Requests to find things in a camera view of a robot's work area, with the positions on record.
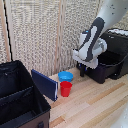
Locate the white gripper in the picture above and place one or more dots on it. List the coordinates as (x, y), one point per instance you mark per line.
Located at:
(86, 59)

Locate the white patterned fryer panel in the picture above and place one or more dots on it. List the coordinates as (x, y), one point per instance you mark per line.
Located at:
(119, 32)

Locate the black air fryer body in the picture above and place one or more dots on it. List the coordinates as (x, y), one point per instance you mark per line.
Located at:
(116, 43)

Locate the woven folding screen divider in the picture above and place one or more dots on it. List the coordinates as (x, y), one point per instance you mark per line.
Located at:
(30, 36)

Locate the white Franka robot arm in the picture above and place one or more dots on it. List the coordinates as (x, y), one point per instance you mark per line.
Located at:
(95, 36)

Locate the blue plastic bowl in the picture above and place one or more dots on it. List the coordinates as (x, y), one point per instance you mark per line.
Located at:
(65, 76)

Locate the black fabric storage box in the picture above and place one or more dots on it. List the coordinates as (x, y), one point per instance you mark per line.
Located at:
(16, 96)

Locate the dark blue book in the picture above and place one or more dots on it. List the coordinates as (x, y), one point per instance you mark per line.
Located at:
(45, 85)

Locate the red plastic cup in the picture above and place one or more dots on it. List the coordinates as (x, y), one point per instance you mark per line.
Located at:
(65, 89)

